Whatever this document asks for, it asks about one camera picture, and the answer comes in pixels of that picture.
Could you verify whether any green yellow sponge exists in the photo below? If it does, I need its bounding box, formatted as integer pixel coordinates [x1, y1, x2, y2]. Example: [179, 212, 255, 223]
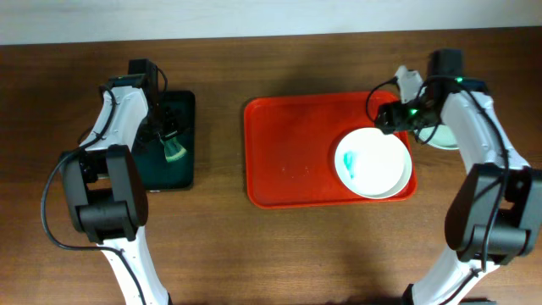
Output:
[162, 136, 187, 163]

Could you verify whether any pale green plate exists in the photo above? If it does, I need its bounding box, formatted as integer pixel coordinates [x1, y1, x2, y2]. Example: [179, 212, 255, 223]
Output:
[413, 124, 458, 150]

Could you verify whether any white plate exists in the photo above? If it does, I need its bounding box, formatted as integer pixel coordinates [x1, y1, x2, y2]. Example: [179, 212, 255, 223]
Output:
[334, 127, 413, 200]

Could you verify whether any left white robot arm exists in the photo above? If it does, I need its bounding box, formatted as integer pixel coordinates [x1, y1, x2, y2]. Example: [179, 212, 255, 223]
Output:
[53, 58, 196, 304]

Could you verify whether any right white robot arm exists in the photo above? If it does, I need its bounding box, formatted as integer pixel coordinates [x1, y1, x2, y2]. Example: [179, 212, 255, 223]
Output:
[373, 48, 541, 305]

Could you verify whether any black water tray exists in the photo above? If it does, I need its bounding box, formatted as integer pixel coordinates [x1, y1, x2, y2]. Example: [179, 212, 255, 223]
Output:
[132, 91, 196, 191]

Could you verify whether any red serving tray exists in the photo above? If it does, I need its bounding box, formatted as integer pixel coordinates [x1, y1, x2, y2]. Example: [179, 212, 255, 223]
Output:
[243, 91, 397, 209]

